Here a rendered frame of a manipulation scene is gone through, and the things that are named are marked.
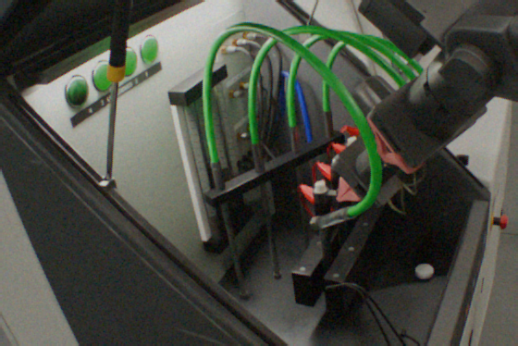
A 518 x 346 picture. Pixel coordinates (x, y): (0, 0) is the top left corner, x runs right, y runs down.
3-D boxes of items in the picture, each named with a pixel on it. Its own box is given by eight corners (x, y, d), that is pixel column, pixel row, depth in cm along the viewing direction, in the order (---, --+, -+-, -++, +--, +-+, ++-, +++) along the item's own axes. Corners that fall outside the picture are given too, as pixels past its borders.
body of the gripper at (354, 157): (354, 141, 87) (378, 116, 81) (397, 189, 86) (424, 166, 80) (331, 160, 83) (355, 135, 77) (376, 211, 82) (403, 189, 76)
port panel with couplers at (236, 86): (248, 163, 120) (225, 25, 105) (235, 161, 122) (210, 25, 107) (275, 136, 130) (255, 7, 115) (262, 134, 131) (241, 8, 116)
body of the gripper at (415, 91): (365, 115, 49) (390, 80, 42) (440, 65, 52) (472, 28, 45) (409, 172, 48) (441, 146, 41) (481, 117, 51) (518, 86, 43)
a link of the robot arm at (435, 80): (499, 100, 36) (535, 55, 38) (428, 32, 37) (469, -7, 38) (459, 133, 43) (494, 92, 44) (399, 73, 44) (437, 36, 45)
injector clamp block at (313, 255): (346, 339, 101) (342, 281, 93) (298, 328, 106) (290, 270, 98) (397, 236, 126) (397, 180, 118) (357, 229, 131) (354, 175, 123)
